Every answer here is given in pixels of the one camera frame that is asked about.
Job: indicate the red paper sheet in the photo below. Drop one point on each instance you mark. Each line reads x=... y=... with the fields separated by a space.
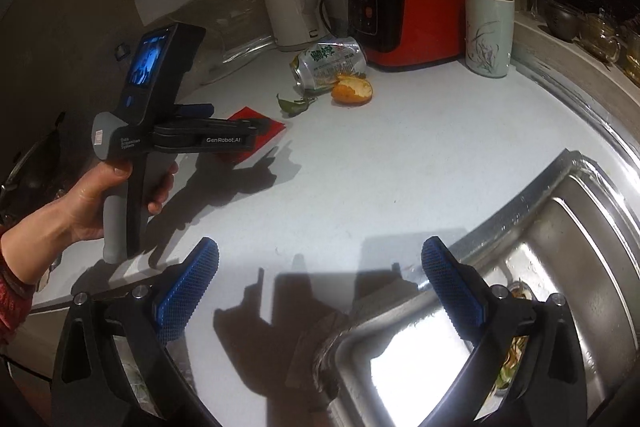
x=267 y=142

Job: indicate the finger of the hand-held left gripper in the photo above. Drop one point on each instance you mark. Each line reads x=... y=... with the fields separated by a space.
x=215 y=126
x=195 y=110

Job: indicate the crushed drink can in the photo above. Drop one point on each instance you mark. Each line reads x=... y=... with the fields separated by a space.
x=327 y=62

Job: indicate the person's left forearm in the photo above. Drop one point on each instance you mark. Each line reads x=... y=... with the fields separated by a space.
x=35 y=239

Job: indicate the glass teapot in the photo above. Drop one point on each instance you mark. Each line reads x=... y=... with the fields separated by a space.
x=631 y=54
x=597 y=37

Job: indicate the white cup with plant print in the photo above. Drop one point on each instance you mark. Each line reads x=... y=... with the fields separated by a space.
x=487 y=34

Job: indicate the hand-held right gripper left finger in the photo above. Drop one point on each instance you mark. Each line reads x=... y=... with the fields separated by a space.
x=187 y=292

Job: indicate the food scraps in drain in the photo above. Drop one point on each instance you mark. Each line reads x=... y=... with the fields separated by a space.
x=515 y=342

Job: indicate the green leaf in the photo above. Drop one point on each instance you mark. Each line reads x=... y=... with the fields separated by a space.
x=295 y=105

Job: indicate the steel sink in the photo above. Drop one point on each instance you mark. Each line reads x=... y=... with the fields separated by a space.
x=565 y=232

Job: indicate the dark cooking pot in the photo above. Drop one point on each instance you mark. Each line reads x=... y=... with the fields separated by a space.
x=30 y=167

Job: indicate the white electric kettle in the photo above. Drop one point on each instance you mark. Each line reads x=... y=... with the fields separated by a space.
x=287 y=2

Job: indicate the person's left hand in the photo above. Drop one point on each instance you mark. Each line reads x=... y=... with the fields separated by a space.
x=92 y=202

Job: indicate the orange peel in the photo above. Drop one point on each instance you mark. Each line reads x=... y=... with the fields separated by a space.
x=352 y=91

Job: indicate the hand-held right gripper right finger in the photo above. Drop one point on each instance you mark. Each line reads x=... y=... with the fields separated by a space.
x=452 y=292

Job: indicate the clear plastic bag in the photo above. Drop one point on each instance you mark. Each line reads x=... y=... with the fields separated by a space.
x=240 y=42

